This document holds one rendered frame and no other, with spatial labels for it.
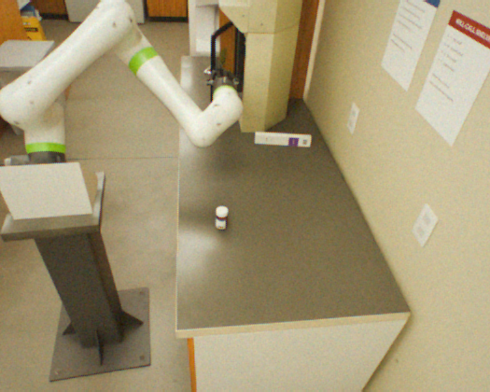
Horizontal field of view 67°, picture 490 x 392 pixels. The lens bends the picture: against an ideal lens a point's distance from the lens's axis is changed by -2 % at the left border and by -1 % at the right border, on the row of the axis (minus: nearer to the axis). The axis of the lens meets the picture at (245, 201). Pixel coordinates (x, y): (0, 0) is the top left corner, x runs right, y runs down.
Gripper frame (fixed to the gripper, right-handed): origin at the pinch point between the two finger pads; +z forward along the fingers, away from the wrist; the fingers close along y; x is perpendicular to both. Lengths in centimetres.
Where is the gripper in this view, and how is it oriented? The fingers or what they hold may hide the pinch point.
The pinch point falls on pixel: (220, 69)
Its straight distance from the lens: 167.0
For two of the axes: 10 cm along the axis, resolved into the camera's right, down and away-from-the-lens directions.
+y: -9.9, 0.2, -1.4
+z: -1.2, -6.6, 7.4
